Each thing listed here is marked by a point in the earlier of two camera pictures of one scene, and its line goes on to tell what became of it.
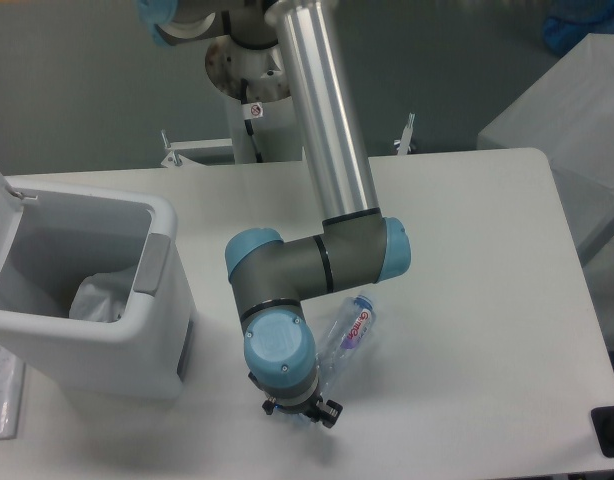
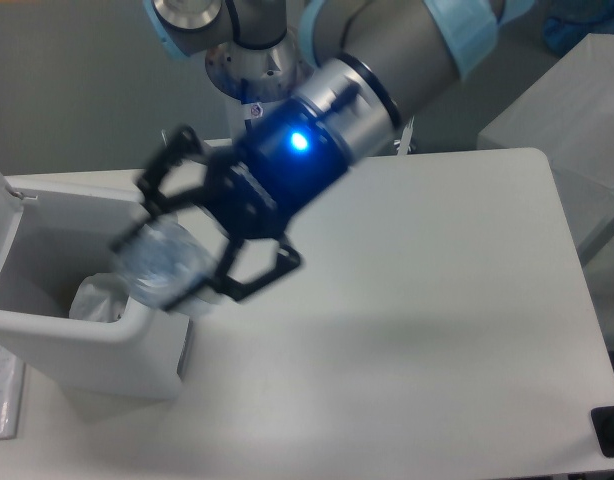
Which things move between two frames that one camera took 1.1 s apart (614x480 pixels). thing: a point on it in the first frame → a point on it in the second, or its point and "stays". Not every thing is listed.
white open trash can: (43, 242) stays
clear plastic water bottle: (347, 339) → (163, 259)
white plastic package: (103, 296) stays
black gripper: (329, 412) → (282, 160)
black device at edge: (610, 427) stays
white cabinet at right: (576, 117) stays
